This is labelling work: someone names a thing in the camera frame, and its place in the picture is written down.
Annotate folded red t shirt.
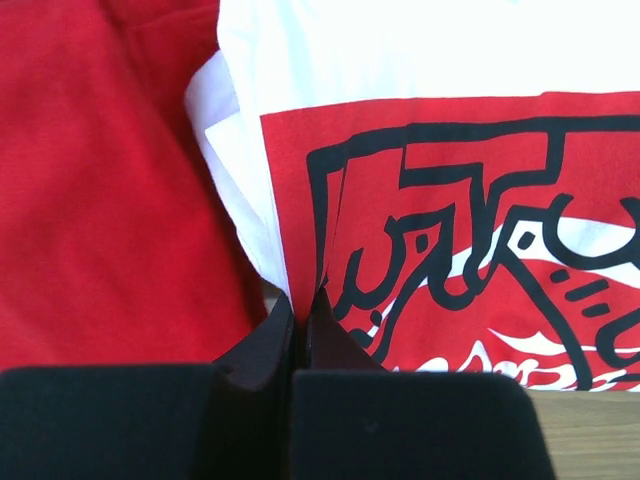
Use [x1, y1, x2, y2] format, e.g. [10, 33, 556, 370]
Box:
[1, 1, 265, 369]

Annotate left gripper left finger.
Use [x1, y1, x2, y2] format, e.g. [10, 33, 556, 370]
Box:
[1, 297, 294, 479]

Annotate white t shirt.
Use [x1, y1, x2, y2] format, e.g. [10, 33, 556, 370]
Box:
[186, 1, 639, 392]

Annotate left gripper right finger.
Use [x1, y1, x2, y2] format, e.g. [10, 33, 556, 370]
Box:
[291, 291, 555, 479]

